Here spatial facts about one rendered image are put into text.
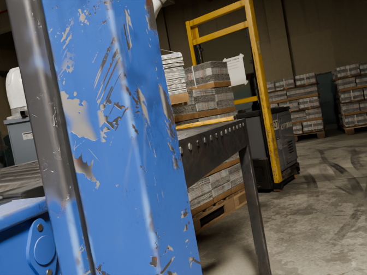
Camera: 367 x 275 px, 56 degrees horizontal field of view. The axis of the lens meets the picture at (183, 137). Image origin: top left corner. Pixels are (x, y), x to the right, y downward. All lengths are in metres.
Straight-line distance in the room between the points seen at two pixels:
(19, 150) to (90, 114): 1.73
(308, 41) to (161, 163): 8.69
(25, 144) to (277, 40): 7.54
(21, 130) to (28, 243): 1.61
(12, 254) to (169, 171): 0.17
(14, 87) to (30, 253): 1.67
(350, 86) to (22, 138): 6.13
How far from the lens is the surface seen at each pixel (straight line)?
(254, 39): 3.37
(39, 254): 0.36
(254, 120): 3.54
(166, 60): 1.61
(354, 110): 7.16
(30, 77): 0.26
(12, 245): 0.35
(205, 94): 2.81
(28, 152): 1.95
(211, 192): 2.75
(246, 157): 1.61
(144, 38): 0.26
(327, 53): 8.86
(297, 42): 8.90
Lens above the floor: 0.85
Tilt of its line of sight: 3 degrees down
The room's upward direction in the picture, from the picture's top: 10 degrees counter-clockwise
